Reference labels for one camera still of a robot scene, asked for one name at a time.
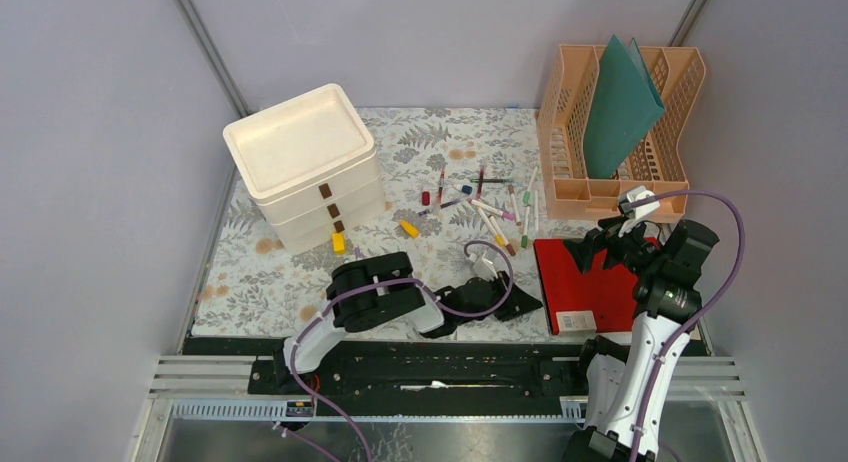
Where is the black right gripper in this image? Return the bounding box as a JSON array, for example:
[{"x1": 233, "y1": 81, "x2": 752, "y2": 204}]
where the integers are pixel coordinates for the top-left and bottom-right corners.
[{"x1": 561, "y1": 212, "x2": 666, "y2": 276}]

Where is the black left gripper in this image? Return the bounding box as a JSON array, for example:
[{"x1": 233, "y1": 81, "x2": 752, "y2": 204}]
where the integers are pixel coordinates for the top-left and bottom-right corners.
[{"x1": 456, "y1": 270, "x2": 542, "y2": 326}]

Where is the red file folder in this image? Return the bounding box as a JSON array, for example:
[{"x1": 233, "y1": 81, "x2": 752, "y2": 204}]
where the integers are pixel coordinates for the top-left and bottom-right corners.
[{"x1": 533, "y1": 239, "x2": 637, "y2": 337}]

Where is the teal file folder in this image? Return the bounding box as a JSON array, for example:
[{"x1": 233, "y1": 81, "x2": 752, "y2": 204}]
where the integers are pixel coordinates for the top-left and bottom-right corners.
[{"x1": 583, "y1": 35, "x2": 665, "y2": 179}]

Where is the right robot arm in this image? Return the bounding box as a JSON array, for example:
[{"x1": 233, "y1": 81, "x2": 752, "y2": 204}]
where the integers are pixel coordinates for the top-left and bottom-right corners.
[{"x1": 562, "y1": 216, "x2": 719, "y2": 461}]

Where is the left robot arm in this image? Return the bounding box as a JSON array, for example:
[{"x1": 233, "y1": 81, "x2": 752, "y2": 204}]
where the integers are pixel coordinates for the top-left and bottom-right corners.
[{"x1": 271, "y1": 246, "x2": 543, "y2": 393}]

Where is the floral desk mat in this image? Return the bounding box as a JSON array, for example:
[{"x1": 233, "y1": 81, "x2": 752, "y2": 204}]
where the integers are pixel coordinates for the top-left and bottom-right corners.
[{"x1": 190, "y1": 107, "x2": 654, "y2": 344}]

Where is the dark red capped white marker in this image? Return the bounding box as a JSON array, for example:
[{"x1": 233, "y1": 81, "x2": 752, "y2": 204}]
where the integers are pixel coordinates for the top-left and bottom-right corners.
[{"x1": 488, "y1": 216, "x2": 516, "y2": 256}]

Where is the yellow capped white marker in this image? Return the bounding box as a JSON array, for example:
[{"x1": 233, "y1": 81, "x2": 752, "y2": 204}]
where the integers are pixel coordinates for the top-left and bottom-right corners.
[{"x1": 477, "y1": 207, "x2": 505, "y2": 247}]

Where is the light green capped marker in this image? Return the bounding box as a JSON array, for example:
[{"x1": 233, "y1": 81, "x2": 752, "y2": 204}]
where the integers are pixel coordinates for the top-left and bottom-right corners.
[{"x1": 522, "y1": 166, "x2": 539, "y2": 205}]

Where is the yellow ink bottle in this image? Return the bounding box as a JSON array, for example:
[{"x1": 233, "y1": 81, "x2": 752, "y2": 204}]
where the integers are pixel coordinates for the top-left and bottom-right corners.
[{"x1": 399, "y1": 220, "x2": 420, "y2": 238}]

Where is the purple clear pen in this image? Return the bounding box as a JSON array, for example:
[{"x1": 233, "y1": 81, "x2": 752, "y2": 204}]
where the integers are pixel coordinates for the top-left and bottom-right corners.
[{"x1": 417, "y1": 198, "x2": 471, "y2": 217}]

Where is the green clear pen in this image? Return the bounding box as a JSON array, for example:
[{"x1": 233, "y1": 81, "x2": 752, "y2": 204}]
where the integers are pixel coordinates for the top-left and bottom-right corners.
[{"x1": 469, "y1": 178, "x2": 513, "y2": 184}]

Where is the pink clear pen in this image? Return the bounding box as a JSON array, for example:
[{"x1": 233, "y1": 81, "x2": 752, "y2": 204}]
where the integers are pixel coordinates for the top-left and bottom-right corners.
[{"x1": 474, "y1": 162, "x2": 487, "y2": 200}]

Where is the orange clear pen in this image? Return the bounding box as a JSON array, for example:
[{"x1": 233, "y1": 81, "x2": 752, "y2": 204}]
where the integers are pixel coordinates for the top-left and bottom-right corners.
[{"x1": 434, "y1": 168, "x2": 445, "y2": 213}]

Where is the peach plastic file organizer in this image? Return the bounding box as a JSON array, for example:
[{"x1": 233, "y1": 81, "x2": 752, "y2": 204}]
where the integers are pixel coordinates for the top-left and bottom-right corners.
[{"x1": 537, "y1": 37, "x2": 706, "y2": 223}]

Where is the yellow block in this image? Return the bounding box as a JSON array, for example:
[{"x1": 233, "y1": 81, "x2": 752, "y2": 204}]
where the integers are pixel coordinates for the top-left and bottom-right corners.
[{"x1": 332, "y1": 232, "x2": 347, "y2": 255}]

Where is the cream drawer unit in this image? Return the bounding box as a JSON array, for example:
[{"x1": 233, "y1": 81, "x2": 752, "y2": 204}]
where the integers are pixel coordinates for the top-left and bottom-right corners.
[{"x1": 223, "y1": 83, "x2": 386, "y2": 254}]

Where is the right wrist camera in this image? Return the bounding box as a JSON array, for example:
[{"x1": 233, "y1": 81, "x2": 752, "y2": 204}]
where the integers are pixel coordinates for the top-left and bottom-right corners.
[{"x1": 618, "y1": 185, "x2": 660, "y2": 237}]

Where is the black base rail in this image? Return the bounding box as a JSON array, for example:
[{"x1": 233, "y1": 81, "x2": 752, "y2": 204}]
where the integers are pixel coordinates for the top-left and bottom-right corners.
[{"x1": 182, "y1": 337, "x2": 627, "y2": 398}]

